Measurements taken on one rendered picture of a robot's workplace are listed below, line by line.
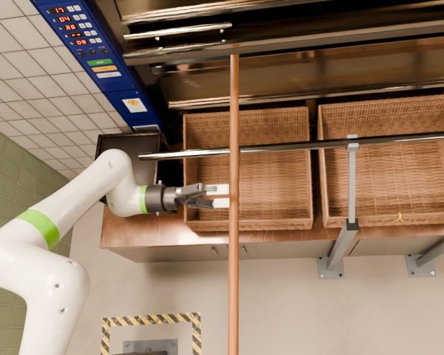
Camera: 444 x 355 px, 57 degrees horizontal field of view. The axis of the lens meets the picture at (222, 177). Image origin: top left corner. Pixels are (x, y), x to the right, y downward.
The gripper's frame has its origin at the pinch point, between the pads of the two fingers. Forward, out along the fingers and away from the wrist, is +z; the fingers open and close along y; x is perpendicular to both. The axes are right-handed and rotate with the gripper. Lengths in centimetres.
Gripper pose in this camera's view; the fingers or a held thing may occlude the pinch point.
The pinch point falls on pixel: (228, 196)
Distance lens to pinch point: 129.3
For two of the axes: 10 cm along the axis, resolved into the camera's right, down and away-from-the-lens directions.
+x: -0.2, 9.3, -3.6
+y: 1.6, 3.6, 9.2
